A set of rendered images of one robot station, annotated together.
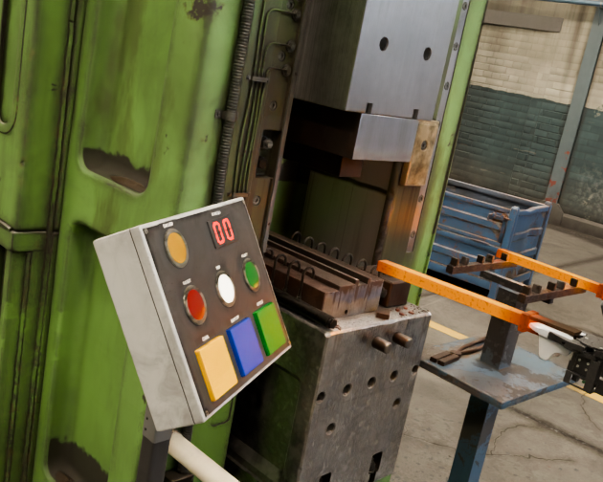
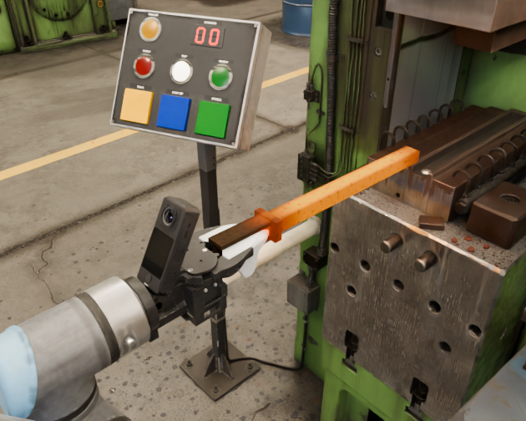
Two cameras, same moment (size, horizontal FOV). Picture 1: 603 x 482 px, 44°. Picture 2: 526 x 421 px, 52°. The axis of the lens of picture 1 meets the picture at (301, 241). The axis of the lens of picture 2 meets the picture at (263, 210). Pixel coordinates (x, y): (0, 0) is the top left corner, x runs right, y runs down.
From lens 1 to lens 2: 176 cm
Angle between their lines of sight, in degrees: 87
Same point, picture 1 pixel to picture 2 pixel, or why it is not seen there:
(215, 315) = (159, 80)
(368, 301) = (430, 202)
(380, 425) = (420, 350)
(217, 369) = (132, 105)
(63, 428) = not seen: hidden behind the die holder
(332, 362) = (342, 221)
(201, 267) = (166, 48)
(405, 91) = not seen: outside the picture
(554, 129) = not seen: outside the picture
